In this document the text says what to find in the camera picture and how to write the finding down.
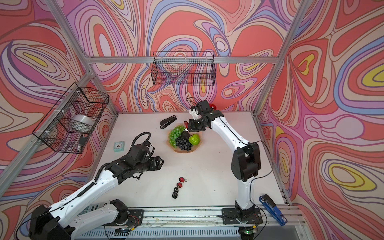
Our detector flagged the blue stapler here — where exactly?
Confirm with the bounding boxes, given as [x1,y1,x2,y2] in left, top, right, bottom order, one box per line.
[259,194,288,226]

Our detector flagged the dark blackberry pair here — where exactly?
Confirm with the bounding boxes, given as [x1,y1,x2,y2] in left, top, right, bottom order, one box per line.
[172,187,179,199]

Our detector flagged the black wire basket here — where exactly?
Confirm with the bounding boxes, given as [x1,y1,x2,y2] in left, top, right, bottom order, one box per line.
[151,51,217,87]
[33,83,110,154]

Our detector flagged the pink faceted fruit bowl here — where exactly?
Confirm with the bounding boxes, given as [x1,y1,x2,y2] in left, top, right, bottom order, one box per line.
[168,125,202,153]

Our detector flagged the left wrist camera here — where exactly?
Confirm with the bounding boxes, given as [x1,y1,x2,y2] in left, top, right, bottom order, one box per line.
[130,144,150,162]

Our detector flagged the left black wire basket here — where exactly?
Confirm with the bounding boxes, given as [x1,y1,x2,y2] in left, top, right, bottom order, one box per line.
[33,83,110,154]

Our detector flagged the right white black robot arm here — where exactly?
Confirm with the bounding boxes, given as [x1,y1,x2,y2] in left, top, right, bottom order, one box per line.
[188,101,262,223]

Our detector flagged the green grape bunch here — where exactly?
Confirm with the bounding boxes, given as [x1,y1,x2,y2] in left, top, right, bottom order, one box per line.
[169,125,186,148]

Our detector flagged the green fake apple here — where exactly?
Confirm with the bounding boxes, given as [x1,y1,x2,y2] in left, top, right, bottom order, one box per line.
[189,134,201,146]

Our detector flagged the dark fake avocado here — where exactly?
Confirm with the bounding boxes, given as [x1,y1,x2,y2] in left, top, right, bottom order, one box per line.
[181,131,191,142]

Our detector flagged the white tape roll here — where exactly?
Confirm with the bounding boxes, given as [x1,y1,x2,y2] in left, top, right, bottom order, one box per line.
[69,115,95,134]

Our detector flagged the grey calculator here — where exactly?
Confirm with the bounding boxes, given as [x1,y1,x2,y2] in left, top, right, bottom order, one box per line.
[79,203,106,215]

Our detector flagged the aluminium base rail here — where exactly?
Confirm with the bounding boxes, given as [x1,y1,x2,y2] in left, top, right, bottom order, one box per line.
[79,205,312,240]

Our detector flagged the small teal alarm clock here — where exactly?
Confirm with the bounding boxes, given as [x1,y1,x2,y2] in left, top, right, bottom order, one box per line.
[113,141,125,152]

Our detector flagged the red plastic cup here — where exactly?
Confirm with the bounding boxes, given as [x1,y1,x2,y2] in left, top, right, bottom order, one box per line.
[209,104,217,111]

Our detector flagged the black stapler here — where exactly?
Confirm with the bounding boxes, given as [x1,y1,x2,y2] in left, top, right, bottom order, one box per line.
[160,115,177,130]

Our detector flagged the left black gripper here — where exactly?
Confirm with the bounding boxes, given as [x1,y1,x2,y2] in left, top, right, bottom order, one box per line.
[133,155,165,175]

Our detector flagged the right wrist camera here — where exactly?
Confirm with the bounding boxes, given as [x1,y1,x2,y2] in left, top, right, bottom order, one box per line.
[189,106,200,121]

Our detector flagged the dark purple grape bunch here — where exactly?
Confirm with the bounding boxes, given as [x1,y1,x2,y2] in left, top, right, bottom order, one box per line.
[176,136,193,151]

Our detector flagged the back black wire basket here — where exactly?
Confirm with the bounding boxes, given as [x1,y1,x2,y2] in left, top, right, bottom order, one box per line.
[151,51,217,87]

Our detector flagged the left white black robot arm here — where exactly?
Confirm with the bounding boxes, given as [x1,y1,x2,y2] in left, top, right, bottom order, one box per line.
[29,145,164,240]

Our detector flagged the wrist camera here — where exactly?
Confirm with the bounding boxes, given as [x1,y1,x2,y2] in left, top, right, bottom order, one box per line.
[189,106,200,121]
[130,144,150,162]

